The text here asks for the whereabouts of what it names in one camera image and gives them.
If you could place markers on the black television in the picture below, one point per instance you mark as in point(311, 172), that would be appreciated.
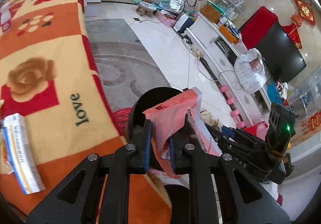
point(280, 55)

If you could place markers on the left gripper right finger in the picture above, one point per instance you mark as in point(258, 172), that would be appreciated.
point(221, 190)

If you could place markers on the baby doll in wrap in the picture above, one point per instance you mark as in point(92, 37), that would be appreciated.
point(249, 70)

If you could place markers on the silver foil bag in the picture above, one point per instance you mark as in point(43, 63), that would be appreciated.
point(174, 6)

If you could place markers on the black trash bin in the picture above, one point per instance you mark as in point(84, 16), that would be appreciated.
point(177, 188)

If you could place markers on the small wooden stool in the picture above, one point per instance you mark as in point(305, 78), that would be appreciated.
point(145, 8)

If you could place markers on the grey oval rug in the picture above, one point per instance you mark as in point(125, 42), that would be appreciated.
point(125, 67)

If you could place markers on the white tv cabinet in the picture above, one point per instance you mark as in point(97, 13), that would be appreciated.
point(218, 58)

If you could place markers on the red chinese knot decoration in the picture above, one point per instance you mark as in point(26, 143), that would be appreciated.
point(305, 13)

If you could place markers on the white blue medicine box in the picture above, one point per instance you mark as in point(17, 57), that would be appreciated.
point(20, 156)

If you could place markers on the red cloth on television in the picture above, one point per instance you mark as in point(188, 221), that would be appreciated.
point(256, 27)

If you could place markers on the pink dumbbell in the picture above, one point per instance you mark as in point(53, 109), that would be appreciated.
point(234, 111)

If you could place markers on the white pink pill bottle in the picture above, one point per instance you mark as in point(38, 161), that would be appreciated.
point(5, 18)

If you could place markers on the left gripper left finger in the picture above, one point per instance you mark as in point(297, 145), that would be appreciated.
point(97, 189)

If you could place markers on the orange red floral blanket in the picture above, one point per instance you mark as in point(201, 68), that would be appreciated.
point(49, 76)

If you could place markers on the pink snack wrapper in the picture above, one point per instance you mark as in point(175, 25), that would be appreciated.
point(169, 117)

